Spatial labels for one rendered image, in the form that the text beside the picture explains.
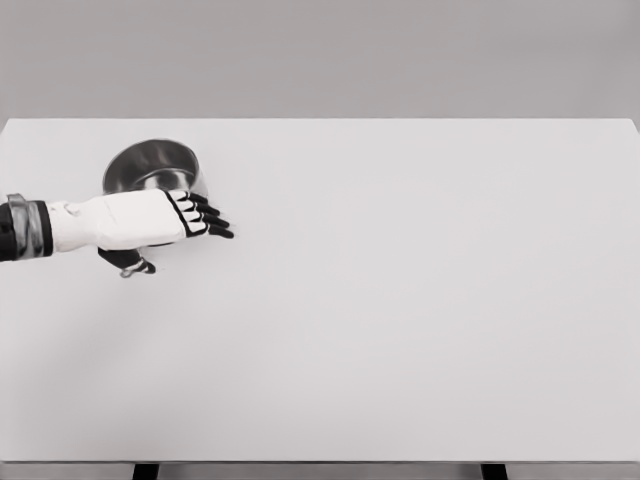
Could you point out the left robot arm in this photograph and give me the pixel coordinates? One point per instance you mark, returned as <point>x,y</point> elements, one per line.
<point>30,225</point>

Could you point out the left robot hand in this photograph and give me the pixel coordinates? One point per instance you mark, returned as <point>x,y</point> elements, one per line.
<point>140,220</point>

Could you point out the silver metal pot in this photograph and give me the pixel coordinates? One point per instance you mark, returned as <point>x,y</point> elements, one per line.
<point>150,167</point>

